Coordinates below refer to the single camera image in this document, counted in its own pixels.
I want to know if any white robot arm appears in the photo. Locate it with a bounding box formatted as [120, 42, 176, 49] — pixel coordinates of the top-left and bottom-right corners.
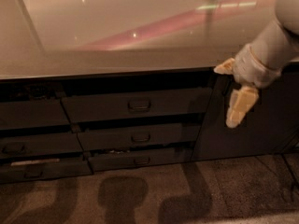
[214, 0, 299, 128]

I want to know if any dark grey drawer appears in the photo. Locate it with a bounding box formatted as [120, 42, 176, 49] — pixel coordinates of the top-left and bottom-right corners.
[62, 88, 212, 122]
[0, 133, 81, 159]
[78, 123, 200, 150]
[89, 147, 192, 172]
[0, 159, 92, 184]
[0, 100, 68, 130]

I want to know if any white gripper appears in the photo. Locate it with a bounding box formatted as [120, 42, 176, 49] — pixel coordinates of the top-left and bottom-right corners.
[213, 44, 282, 128]

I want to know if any dark grey cabinet door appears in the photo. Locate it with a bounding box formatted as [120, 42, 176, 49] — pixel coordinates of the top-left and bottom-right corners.
[192, 63, 299, 161]

